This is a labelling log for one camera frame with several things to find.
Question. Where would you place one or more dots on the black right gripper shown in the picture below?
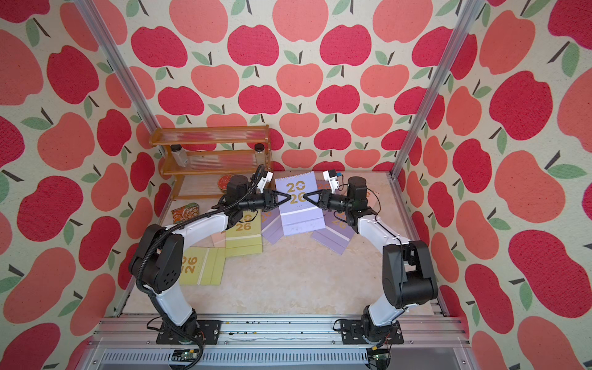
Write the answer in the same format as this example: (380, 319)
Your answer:
(319, 204)

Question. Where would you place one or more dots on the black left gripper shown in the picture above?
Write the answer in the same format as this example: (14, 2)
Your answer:
(275, 193)

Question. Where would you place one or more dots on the purple calendar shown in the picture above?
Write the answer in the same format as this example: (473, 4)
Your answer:
(299, 215)
(336, 235)
(271, 226)

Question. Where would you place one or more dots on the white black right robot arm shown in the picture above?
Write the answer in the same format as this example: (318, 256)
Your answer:
(408, 276)

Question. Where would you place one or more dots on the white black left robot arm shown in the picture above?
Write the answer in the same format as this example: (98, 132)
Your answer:
(158, 262)

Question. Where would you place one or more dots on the glass jar right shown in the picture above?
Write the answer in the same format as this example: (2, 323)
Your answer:
(259, 154)

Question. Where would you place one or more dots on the glass jar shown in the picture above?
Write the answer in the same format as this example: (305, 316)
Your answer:
(259, 154)
(180, 155)

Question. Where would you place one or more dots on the green calendar upper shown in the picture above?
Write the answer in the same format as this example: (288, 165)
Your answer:
(245, 237)

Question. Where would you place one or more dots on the green calendar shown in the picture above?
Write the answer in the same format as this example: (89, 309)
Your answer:
(202, 266)
(245, 237)

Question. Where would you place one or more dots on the red round tin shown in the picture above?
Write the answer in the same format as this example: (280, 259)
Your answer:
(223, 182)

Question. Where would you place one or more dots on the pink calendar left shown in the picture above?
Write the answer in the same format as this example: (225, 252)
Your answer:
(218, 240)

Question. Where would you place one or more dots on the snack packet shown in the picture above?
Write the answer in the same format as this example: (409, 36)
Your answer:
(186, 212)

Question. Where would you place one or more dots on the orange wooden shelf rack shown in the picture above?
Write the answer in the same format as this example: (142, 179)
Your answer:
(233, 153)

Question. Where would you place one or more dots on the green calendar lower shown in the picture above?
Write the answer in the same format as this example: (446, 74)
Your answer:
(202, 266)

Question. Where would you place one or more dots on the glass jar left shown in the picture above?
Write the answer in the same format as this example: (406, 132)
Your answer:
(180, 155)

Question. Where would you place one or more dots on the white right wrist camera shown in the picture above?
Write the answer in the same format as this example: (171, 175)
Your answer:
(332, 178)

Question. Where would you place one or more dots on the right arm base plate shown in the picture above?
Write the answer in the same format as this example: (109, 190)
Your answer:
(363, 332)

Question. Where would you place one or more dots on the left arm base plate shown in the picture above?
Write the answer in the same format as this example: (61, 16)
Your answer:
(204, 331)

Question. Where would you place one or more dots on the aluminium post left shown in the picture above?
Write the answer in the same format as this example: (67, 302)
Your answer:
(100, 31)

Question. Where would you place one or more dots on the aluminium post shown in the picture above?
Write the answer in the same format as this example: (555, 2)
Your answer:
(100, 31)
(467, 17)

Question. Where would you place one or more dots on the aluminium frame rail front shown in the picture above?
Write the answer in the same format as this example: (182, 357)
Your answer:
(280, 342)

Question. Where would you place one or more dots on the aluminium post right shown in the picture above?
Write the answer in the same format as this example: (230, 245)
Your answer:
(467, 17)

